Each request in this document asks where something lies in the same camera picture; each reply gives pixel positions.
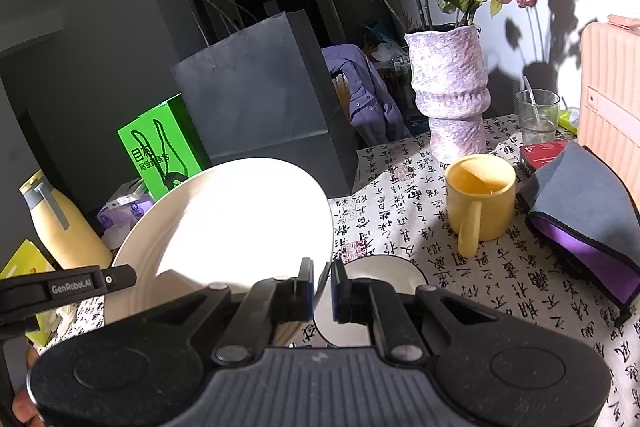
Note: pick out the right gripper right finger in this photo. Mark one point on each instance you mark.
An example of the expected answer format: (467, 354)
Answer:
(385, 312)

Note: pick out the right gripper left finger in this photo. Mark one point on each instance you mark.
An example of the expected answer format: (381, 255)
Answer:
(267, 304)

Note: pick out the cream plate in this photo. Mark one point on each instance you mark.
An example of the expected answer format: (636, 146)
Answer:
(237, 223)

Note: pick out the person's hand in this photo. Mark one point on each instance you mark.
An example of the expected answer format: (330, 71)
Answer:
(22, 406)

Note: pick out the yellow snack box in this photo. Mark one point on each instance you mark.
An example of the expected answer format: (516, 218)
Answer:
(19, 293)

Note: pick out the white bowl far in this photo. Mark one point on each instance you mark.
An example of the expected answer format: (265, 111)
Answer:
(400, 273)

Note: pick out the yellow thermos jug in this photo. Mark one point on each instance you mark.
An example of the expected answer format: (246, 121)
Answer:
(61, 227)

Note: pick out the calligraphy print tablecloth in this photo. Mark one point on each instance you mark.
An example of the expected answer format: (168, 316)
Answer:
(399, 210)

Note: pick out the purple tissue pack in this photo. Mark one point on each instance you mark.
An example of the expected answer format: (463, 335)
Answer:
(119, 221)

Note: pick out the small white box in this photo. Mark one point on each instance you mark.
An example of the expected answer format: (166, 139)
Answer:
(127, 193)

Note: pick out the yellow mug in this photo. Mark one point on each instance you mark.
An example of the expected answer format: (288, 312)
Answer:
(480, 192)

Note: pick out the purple jacket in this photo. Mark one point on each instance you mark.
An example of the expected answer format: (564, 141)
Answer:
(372, 111)

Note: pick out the green paper bag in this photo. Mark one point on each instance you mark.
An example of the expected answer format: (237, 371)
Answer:
(164, 146)

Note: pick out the black paper bag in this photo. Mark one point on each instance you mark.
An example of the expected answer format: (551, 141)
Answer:
(265, 91)

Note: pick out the small red box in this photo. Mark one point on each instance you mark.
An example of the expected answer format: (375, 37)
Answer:
(532, 157)

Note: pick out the grey purple cloth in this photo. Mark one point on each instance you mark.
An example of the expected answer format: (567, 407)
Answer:
(582, 209)

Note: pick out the purple textured vase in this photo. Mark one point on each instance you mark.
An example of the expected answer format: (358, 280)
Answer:
(450, 82)

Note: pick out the clear drinking glass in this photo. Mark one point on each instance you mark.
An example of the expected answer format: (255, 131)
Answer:
(538, 115)

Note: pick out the pink mini suitcase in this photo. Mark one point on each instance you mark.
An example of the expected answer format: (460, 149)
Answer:
(609, 111)

